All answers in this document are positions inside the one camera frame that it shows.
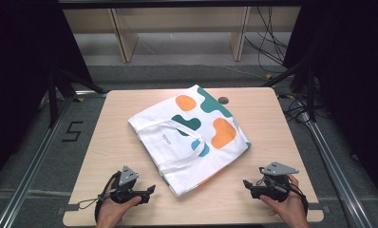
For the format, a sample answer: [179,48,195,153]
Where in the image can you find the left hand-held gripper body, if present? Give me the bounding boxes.
[109,165,148,205]

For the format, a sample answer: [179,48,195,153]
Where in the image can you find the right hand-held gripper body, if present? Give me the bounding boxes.
[255,161,300,203]

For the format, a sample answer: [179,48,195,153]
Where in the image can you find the white tote bag coloured blobs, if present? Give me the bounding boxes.
[127,84,253,198]

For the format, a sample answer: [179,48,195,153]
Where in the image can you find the person's right hand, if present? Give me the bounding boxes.
[258,174,311,228]

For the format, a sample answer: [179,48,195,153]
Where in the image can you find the person's left hand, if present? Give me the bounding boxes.
[96,181,143,228]

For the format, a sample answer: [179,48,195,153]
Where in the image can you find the dark tape strip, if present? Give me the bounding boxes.
[57,203,81,217]
[316,202,331,215]

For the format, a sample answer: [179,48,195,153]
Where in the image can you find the black metal stand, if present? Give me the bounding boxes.
[47,66,107,128]
[260,58,318,124]

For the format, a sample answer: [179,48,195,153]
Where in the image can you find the dark curtain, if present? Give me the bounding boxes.
[282,0,378,208]
[0,0,94,191]

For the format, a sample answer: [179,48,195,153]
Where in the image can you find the light wooden shelf unit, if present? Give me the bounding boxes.
[63,6,302,64]

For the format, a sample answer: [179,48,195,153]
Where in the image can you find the black left gripper strap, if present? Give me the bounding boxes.
[94,170,123,223]

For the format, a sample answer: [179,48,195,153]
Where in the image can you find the black gripper strap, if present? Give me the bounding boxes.
[94,170,123,223]
[288,181,310,217]

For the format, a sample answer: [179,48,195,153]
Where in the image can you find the black right gripper strap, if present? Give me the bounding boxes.
[288,181,310,217]

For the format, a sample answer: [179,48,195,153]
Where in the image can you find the thin grey cord loop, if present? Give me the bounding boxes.
[77,195,106,211]

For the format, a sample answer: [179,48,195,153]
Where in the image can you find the black cables by stand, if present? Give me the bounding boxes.
[276,91,333,124]

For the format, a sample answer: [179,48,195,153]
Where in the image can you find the thin white floor cable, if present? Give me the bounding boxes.
[190,63,268,80]

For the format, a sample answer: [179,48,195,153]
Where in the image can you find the black floor cables bundle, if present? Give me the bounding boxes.
[243,6,290,74]

